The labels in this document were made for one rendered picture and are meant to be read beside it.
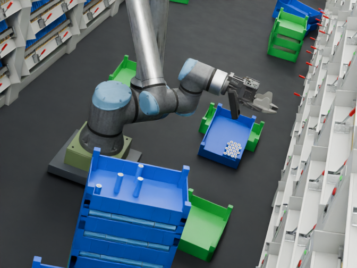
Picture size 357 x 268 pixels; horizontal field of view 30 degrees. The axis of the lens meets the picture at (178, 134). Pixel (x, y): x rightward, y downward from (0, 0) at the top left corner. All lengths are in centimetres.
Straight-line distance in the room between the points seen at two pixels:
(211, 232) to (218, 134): 70
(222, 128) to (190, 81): 93
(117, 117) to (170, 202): 73
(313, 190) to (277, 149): 155
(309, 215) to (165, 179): 50
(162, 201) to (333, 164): 58
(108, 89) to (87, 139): 23
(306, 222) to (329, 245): 43
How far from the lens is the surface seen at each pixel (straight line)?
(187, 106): 246
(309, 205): 184
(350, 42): 246
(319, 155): 204
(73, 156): 274
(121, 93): 264
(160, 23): 263
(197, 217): 278
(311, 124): 270
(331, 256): 136
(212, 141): 324
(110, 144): 271
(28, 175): 278
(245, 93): 241
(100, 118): 265
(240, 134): 330
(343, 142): 177
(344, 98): 196
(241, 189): 304
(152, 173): 206
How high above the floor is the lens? 168
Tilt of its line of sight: 31 degrees down
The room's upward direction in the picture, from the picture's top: 17 degrees clockwise
